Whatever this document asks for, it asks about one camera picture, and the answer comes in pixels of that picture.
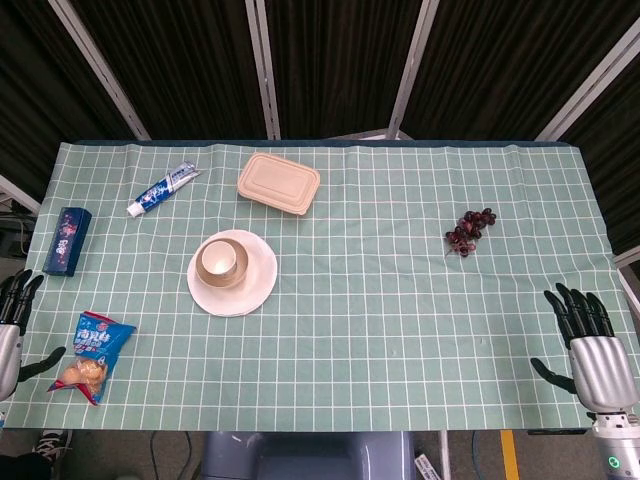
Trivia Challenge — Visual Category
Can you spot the beige lidded food container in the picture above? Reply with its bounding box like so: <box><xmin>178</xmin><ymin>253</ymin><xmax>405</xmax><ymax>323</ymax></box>
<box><xmin>236</xmin><ymin>153</ymin><xmax>322</xmax><ymax>217</ymax></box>

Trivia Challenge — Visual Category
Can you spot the white plate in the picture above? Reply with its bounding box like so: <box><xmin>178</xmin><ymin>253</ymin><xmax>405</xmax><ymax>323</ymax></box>
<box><xmin>186</xmin><ymin>228</ymin><xmax>279</xmax><ymax>317</ymax></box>

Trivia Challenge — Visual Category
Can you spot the blue white toothpaste tube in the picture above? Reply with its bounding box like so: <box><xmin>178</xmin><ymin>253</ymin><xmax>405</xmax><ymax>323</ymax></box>
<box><xmin>126</xmin><ymin>160</ymin><xmax>201</xmax><ymax>218</ymax></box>

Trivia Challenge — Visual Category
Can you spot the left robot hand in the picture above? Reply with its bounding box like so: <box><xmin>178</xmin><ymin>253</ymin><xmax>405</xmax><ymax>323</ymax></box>
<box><xmin>0</xmin><ymin>269</ymin><xmax>68</xmax><ymax>401</ymax></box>

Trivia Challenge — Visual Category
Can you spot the blue snack bag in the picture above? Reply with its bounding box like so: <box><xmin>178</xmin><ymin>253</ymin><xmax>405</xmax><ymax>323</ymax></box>
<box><xmin>47</xmin><ymin>310</ymin><xmax>138</xmax><ymax>406</ymax></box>

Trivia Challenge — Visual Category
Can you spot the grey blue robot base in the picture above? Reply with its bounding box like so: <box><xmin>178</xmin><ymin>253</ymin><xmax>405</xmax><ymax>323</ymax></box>
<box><xmin>198</xmin><ymin>430</ymin><xmax>417</xmax><ymax>480</ymax></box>

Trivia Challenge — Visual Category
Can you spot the dark blue carton box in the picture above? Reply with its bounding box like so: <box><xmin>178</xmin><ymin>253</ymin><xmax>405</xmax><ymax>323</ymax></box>
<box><xmin>41</xmin><ymin>206</ymin><xmax>93</xmax><ymax>278</ymax></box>

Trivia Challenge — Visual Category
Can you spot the dark red grape bunch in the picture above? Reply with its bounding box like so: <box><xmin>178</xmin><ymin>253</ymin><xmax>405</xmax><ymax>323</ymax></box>
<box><xmin>444</xmin><ymin>207</ymin><xmax>498</xmax><ymax>259</ymax></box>

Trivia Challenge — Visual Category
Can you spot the black white sneaker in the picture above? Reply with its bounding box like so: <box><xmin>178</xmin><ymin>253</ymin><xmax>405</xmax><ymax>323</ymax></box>
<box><xmin>32</xmin><ymin>428</ymin><xmax>72</xmax><ymax>469</ymax></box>

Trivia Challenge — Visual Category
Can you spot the beige bowl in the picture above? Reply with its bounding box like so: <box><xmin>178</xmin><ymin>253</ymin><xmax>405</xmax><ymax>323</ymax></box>
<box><xmin>194</xmin><ymin>236</ymin><xmax>250</xmax><ymax>289</ymax></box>

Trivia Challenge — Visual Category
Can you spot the green checkered tablecloth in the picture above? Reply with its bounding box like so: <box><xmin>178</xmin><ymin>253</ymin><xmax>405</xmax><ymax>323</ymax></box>
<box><xmin>0</xmin><ymin>140</ymin><xmax>631</xmax><ymax>433</ymax></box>

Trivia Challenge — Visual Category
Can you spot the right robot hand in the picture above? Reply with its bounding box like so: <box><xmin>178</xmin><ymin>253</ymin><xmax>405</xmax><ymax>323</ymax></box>
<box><xmin>530</xmin><ymin>282</ymin><xmax>640</xmax><ymax>414</ymax></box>

